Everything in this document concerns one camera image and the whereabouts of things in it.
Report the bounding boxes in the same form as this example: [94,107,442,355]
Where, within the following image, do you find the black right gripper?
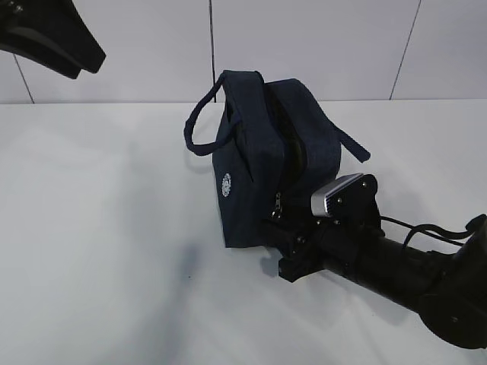
[259,217,342,283]

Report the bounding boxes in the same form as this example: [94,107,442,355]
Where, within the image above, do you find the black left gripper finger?
[1,28,82,79]
[7,0,106,74]

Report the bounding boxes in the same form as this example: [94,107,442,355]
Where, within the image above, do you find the navy blue lunch bag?
[183,70,371,249]

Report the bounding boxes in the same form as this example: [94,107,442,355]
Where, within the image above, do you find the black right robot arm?
[263,214,486,349]

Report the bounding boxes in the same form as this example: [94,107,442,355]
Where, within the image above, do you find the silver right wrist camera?
[310,173,378,223]

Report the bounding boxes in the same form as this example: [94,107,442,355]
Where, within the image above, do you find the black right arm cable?
[380,214,476,252]

